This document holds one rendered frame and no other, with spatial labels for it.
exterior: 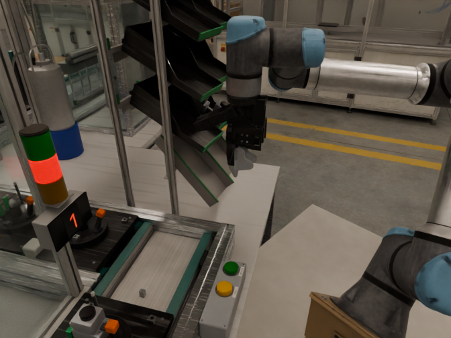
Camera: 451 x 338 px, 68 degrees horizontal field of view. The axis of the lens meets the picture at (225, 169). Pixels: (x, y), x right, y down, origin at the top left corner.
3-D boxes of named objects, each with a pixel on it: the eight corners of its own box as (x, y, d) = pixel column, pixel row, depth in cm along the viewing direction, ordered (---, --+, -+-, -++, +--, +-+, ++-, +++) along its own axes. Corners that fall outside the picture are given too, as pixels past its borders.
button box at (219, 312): (245, 277, 97) (246, 261, 94) (227, 345, 80) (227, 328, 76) (222, 272, 99) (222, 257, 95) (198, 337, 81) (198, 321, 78)
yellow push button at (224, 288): (233, 287, 88) (233, 282, 87) (229, 300, 84) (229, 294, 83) (219, 284, 88) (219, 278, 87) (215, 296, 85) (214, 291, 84)
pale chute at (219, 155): (236, 167, 134) (243, 161, 131) (221, 183, 124) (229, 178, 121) (190, 112, 131) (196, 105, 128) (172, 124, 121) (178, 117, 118)
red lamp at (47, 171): (68, 172, 68) (62, 151, 66) (50, 185, 64) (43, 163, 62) (47, 169, 69) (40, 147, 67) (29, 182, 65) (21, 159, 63)
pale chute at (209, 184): (226, 187, 121) (234, 182, 119) (209, 207, 111) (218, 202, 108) (175, 127, 118) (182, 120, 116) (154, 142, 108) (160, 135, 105)
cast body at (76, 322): (113, 327, 70) (107, 306, 66) (101, 347, 66) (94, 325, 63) (78, 318, 72) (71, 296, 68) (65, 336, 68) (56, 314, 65)
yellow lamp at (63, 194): (73, 192, 71) (68, 172, 68) (57, 206, 67) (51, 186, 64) (53, 189, 72) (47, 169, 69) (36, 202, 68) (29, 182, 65)
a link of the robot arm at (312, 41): (313, 45, 75) (264, 44, 75) (327, 19, 64) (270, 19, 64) (313, 79, 74) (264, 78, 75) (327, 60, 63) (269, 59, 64)
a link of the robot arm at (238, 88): (221, 78, 68) (231, 68, 75) (221, 99, 71) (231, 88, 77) (258, 80, 67) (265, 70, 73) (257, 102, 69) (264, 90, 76)
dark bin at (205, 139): (221, 137, 111) (229, 119, 107) (202, 153, 101) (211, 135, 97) (154, 91, 115) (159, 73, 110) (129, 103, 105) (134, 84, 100)
